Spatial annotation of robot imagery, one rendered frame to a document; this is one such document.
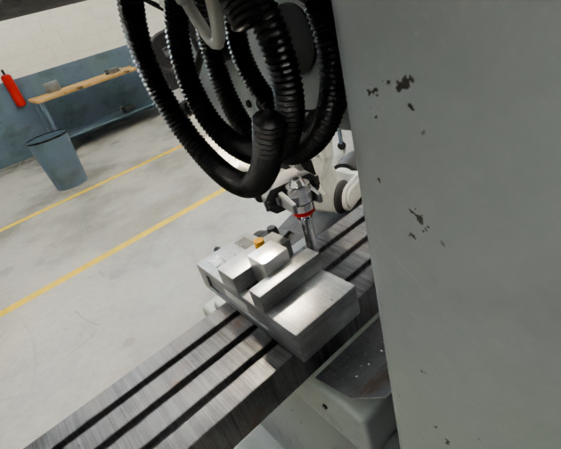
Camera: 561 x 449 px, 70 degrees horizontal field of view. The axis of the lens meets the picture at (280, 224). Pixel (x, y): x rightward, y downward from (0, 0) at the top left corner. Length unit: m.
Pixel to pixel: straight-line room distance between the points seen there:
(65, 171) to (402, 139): 5.27
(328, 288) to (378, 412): 0.23
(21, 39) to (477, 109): 8.05
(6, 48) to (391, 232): 7.96
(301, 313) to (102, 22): 8.00
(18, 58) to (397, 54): 7.98
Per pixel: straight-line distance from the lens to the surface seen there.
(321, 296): 0.73
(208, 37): 0.30
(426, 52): 0.22
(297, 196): 0.75
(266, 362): 0.75
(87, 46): 8.36
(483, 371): 0.32
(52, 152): 5.37
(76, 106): 8.26
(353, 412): 0.76
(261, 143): 0.26
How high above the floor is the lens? 1.49
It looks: 30 degrees down
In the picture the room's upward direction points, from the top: 16 degrees counter-clockwise
